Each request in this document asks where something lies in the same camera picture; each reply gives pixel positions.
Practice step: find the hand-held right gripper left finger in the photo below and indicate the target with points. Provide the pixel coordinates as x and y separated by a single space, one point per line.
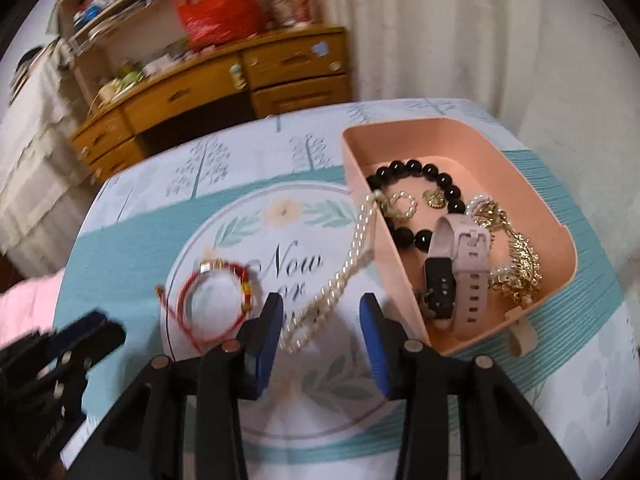
267 342

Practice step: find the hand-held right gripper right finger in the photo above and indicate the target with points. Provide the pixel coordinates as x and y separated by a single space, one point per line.
372 347

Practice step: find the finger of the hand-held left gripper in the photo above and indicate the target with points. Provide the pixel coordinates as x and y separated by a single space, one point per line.
100 332
67 375

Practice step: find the pink plastic box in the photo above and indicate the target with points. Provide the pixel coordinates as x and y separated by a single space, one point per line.
450 140

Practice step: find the pink blanket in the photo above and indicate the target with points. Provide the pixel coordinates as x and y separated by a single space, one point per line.
25 300

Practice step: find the small pearl hoop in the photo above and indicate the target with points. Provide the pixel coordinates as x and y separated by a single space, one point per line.
411 207

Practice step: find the gold round pendant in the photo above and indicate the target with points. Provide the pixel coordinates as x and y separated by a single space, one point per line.
434 198

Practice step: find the white lace furniture cover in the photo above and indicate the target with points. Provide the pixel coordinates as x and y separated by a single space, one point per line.
30 160

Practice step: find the wooden desk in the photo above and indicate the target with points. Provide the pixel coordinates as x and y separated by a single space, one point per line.
200 90

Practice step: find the white curtain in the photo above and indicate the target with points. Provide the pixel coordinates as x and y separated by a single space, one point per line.
450 35

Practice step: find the red plastic bag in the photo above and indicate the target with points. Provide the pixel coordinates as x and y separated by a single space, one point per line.
220 10

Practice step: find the red white patterned canister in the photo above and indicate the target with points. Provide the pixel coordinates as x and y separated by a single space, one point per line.
295 7

